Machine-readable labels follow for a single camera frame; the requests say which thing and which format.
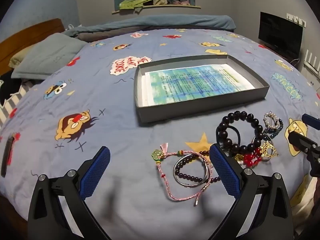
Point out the teal folded blanket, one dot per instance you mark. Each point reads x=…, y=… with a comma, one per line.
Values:
x=162, y=22

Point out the small gold ornament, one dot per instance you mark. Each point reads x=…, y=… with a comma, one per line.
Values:
x=238, y=157

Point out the black white striped pillow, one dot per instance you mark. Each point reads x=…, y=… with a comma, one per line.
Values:
x=7, y=92

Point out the grey cardboard tray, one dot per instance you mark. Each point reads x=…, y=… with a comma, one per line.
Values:
x=175, y=110

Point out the blue cartoon printed blanket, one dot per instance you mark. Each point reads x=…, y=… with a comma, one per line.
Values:
x=100, y=92

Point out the blue green printed paper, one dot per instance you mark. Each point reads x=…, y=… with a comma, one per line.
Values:
x=195, y=85

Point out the grey-blue pillow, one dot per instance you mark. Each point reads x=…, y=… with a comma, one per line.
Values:
x=50, y=55

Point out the olive pillow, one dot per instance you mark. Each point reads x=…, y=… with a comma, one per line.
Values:
x=18, y=57

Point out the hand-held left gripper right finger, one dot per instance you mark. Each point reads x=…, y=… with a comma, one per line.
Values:
x=225, y=170

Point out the pink clothes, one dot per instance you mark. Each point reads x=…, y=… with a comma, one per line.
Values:
x=183, y=3

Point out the white radiator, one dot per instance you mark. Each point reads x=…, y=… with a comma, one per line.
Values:
x=312, y=62

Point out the green clothes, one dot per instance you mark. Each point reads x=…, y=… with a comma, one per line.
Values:
x=132, y=3

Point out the window sill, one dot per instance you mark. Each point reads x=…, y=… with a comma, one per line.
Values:
x=175, y=6

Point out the pearl brooch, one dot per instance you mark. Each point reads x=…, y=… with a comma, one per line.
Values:
x=268, y=116

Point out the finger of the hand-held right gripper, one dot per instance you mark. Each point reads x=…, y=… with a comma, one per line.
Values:
x=303, y=142
x=308, y=119

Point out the wooden headboard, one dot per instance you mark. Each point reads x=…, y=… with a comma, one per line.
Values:
x=30, y=32

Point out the dark flat object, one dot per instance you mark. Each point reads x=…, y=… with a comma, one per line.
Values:
x=6, y=157

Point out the beige clothes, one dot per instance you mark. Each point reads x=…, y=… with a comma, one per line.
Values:
x=160, y=0

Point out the white wall hooks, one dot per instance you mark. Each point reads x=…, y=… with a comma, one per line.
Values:
x=297, y=20

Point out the dark grey blanket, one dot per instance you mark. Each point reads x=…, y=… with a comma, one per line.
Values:
x=100, y=35

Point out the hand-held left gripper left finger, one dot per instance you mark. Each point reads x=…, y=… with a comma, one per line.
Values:
x=96, y=172

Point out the black television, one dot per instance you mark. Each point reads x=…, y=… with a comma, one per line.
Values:
x=280, y=35

